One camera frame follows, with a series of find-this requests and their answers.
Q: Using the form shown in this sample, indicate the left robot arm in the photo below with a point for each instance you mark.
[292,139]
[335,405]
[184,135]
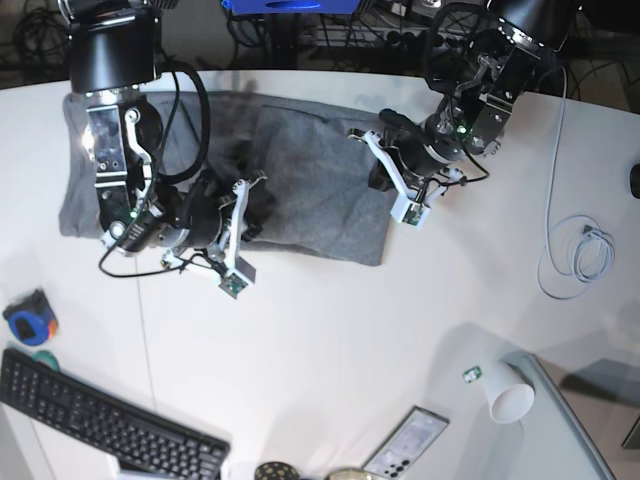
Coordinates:
[481,58]

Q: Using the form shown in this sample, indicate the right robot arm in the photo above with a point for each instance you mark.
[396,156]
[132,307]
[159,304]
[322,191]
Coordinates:
[115,48]

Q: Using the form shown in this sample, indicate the grey t-shirt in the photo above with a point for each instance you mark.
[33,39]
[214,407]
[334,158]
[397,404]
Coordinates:
[316,197]

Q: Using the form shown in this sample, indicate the small green white chip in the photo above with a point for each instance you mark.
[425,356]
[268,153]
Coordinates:
[472,375]

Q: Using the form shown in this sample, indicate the blue orange tape measure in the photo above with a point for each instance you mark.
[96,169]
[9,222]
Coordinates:
[31,319]

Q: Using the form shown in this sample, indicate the blue box with hole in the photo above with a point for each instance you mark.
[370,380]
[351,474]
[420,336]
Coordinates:
[247,7]

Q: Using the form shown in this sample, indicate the black gold dotted round object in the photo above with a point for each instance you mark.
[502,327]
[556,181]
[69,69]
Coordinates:
[275,470]

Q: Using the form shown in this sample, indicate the green round object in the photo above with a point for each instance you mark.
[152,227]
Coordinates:
[46,358]

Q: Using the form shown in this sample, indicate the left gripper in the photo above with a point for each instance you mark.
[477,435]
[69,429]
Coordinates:
[407,163]

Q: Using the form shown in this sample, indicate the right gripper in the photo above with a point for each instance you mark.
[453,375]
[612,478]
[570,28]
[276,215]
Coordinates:
[214,220]

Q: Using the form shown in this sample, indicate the gold rimmed round tin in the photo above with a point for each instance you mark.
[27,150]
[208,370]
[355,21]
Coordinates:
[349,473]

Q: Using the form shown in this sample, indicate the white paper cup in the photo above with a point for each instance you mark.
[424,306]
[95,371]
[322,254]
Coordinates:
[509,396]

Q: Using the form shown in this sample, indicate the black computer keyboard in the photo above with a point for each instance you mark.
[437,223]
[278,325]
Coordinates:
[145,440]

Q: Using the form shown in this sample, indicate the black round object at edge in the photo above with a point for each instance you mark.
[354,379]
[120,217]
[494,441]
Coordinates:
[634,181]

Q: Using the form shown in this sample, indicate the smartphone in clear case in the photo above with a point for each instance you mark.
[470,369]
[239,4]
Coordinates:
[406,444]

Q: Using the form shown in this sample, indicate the glass side table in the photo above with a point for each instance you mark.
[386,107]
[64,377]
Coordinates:
[583,424]

